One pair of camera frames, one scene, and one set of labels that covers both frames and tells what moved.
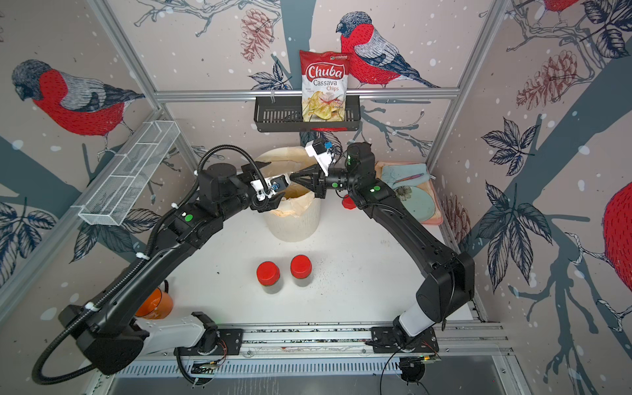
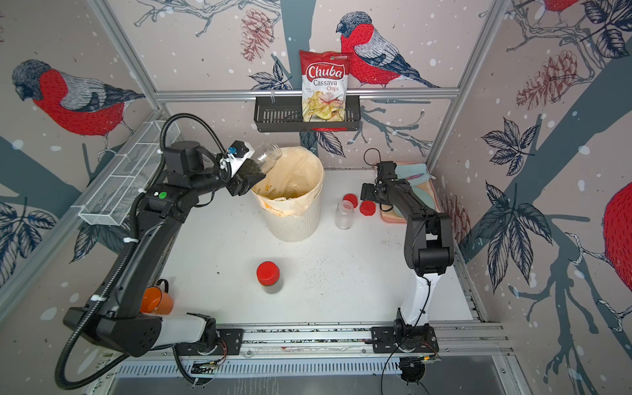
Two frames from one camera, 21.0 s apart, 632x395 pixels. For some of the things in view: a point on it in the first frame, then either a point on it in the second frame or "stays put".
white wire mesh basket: (115, 197) stays put
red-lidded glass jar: (301, 268) to (263, 159)
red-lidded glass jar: (268, 275) stays put
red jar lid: (348, 202) stays put
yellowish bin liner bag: (299, 199) stays put
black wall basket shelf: (285, 113) stays put
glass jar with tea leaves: (279, 183) to (345, 215)
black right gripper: (313, 177) to (365, 192)
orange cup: (158, 305) stays put
